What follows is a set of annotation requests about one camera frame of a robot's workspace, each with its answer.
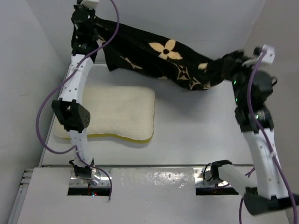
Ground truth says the black floral plush pillowcase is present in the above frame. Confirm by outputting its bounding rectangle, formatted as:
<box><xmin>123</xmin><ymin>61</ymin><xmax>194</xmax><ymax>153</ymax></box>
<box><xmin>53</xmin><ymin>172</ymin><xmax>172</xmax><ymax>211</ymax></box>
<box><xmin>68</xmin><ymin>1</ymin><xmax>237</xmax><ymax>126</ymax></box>
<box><xmin>94</xmin><ymin>16</ymin><xmax>248</xmax><ymax>91</ymax></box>

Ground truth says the cream pillow with yellow edge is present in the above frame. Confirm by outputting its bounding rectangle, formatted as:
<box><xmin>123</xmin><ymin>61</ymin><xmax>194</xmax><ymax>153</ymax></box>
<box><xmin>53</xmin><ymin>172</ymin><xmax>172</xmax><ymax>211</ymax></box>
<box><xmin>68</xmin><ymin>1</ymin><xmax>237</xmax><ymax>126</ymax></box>
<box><xmin>54</xmin><ymin>84</ymin><xmax>156</xmax><ymax>143</ymax></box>

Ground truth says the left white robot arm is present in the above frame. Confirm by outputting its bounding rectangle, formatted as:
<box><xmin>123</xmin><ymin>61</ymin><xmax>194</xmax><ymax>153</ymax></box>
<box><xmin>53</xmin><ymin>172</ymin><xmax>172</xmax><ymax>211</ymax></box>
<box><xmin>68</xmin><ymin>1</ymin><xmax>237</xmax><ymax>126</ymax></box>
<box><xmin>51</xmin><ymin>0</ymin><xmax>99</xmax><ymax>182</ymax></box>

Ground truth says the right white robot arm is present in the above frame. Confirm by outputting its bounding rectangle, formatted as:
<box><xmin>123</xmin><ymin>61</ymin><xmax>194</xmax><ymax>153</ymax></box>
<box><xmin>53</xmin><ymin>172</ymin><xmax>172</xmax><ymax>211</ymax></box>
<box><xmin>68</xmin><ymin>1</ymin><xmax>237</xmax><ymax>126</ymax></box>
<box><xmin>210</xmin><ymin>45</ymin><xmax>299</xmax><ymax>223</ymax></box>

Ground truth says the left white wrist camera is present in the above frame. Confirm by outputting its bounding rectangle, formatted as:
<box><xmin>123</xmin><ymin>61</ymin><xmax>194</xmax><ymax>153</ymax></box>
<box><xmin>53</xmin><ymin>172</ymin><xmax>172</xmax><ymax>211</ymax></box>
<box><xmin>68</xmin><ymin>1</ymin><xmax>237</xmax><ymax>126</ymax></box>
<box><xmin>80</xmin><ymin>0</ymin><xmax>99</xmax><ymax>9</ymax></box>

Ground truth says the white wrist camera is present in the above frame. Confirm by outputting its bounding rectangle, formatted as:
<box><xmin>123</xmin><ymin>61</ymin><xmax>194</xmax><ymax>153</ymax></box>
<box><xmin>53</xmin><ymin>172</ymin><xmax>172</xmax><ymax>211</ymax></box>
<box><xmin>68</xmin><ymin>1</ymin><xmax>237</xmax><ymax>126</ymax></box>
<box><xmin>242</xmin><ymin>44</ymin><xmax>276</xmax><ymax>66</ymax></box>
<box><xmin>80</xmin><ymin>0</ymin><xmax>99</xmax><ymax>9</ymax></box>

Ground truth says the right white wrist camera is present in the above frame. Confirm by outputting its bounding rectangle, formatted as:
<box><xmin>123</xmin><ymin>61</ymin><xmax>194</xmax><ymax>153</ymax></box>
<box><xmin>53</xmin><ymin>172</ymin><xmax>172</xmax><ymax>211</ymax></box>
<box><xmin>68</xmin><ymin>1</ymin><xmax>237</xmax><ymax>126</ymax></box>
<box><xmin>242</xmin><ymin>44</ymin><xmax>276</xmax><ymax>66</ymax></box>

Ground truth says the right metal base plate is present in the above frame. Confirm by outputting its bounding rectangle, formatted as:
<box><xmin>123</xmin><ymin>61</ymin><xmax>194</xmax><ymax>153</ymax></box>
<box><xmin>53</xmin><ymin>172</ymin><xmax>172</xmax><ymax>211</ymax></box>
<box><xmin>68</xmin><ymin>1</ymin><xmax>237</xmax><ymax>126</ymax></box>
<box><xmin>193</xmin><ymin>167</ymin><xmax>230</xmax><ymax>188</ymax></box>

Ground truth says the metal base plate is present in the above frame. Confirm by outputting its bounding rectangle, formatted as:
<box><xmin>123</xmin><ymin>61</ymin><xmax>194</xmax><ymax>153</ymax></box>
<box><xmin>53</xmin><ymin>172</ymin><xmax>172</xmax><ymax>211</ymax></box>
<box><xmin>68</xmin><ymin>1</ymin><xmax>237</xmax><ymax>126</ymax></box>
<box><xmin>69</xmin><ymin>169</ymin><xmax>112</xmax><ymax>188</ymax></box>
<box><xmin>193</xmin><ymin>167</ymin><xmax>230</xmax><ymax>188</ymax></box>

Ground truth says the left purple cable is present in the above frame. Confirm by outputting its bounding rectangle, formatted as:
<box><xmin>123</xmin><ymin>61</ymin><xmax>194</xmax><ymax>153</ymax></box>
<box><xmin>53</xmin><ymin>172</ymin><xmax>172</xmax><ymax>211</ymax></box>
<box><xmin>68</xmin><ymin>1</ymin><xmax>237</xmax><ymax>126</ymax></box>
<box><xmin>35</xmin><ymin>0</ymin><xmax>120</xmax><ymax>201</ymax></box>

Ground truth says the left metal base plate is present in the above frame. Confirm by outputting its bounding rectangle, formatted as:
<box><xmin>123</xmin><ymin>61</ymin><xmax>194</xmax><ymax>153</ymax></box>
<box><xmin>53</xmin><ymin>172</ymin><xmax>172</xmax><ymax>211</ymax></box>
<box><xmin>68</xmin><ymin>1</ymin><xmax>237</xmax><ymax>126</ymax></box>
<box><xmin>69</xmin><ymin>169</ymin><xmax>112</xmax><ymax>188</ymax></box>

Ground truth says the left aluminium frame rail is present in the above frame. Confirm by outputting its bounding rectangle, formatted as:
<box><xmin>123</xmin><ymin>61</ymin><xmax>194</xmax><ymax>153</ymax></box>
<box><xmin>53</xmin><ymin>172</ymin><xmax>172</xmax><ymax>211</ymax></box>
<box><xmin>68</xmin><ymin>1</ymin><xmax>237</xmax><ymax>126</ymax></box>
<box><xmin>7</xmin><ymin>169</ymin><xmax>33</xmax><ymax>224</ymax></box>

